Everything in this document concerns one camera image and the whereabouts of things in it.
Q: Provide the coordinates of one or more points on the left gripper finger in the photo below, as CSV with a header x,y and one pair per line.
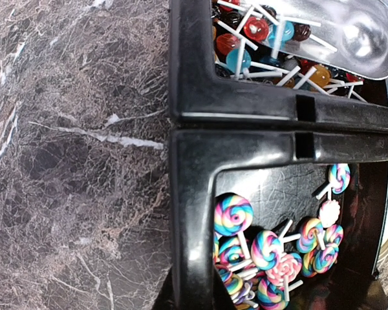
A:
x,y
165,298

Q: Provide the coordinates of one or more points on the metal scoop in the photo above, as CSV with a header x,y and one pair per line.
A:
x,y
354,34

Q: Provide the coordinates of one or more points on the black three-compartment candy tray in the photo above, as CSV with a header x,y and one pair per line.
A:
x,y
271,145

